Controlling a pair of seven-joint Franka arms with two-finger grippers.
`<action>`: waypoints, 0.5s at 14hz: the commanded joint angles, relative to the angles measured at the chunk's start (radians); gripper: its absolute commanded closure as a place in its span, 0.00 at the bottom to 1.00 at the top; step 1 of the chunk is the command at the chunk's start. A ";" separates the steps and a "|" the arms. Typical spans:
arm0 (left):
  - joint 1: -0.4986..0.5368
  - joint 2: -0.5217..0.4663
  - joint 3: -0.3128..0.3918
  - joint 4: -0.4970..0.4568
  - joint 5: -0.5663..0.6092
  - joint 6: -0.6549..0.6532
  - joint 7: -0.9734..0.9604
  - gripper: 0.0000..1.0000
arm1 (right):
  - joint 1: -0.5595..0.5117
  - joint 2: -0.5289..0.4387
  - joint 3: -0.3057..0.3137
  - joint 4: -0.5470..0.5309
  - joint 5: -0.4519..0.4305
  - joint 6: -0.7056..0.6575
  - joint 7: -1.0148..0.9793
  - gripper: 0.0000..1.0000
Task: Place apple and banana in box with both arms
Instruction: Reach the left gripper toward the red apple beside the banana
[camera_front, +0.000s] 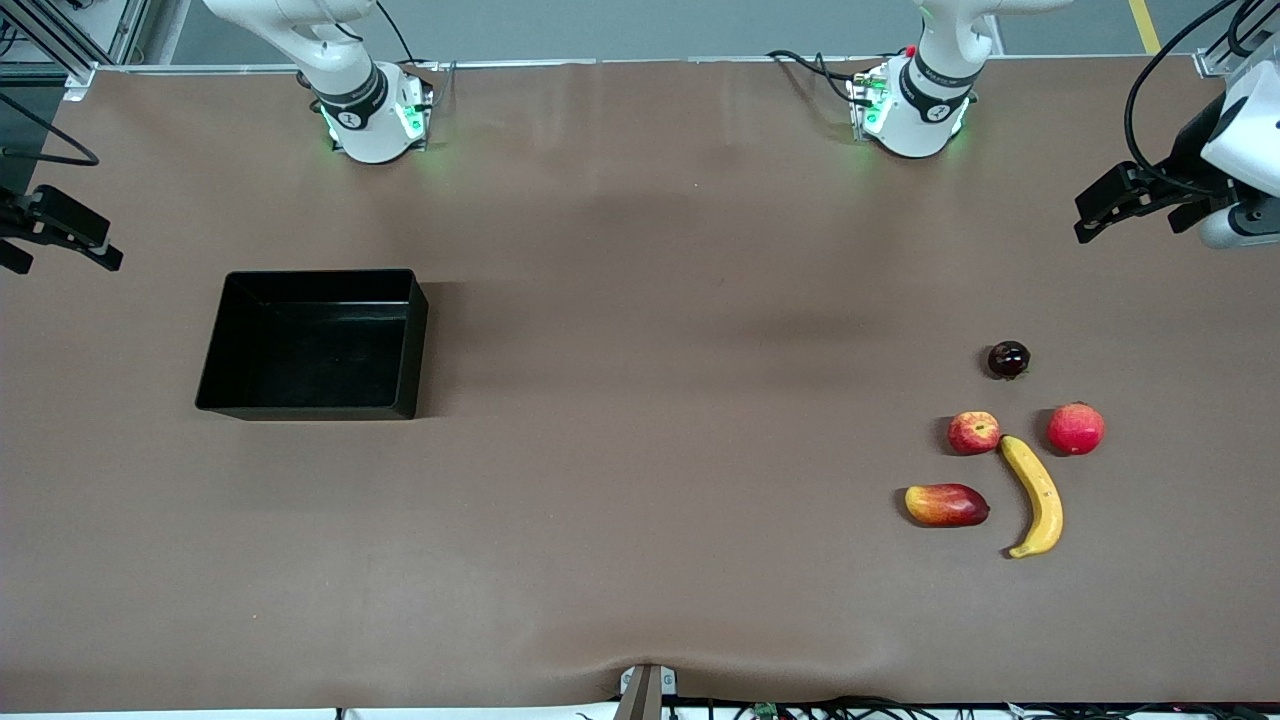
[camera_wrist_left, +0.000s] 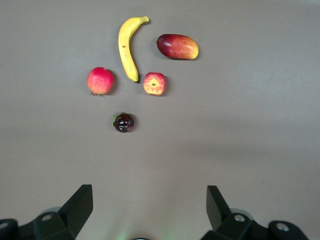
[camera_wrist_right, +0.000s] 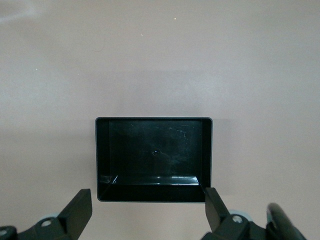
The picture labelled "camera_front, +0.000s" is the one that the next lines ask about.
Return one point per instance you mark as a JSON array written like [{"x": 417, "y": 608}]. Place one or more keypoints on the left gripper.
[{"x": 1183, "y": 165}]

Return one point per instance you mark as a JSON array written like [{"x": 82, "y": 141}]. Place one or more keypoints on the black plastic box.
[{"x": 300, "y": 350}]

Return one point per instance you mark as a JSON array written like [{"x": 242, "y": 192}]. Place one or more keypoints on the small red yellow apple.
[{"x": 973, "y": 432}]

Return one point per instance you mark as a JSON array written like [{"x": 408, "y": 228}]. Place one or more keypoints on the yellow banana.
[{"x": 1040, "y": 495}]

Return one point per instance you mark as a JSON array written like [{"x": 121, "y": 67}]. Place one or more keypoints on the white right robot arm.
[{"x": 360, "y": 110}]

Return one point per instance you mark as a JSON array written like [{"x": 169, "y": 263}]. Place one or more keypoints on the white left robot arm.
[{"x": 925, "y": 110}]

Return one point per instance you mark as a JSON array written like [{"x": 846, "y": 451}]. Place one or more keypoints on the large red apple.
[{"x": 1076, "y": 428}]

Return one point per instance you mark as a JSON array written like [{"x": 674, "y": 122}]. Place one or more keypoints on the dark purple plum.
[{"x": 1008, "y": 359}]

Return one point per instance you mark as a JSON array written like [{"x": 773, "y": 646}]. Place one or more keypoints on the red yellow mango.
[{"x": 946, "y": 505}]

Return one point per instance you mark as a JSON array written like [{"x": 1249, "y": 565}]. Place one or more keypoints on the brown table mat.
[{"x": 640, "y": 550}]

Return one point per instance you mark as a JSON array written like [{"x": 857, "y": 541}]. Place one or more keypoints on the aluminium frame profile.
[
  {"x": 50, "y": 35},
  {"x": 1225, "y": 58}
]

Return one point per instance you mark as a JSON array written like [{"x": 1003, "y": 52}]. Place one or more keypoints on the metal table edge bracket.
[{"x": 645, "y": 695}]

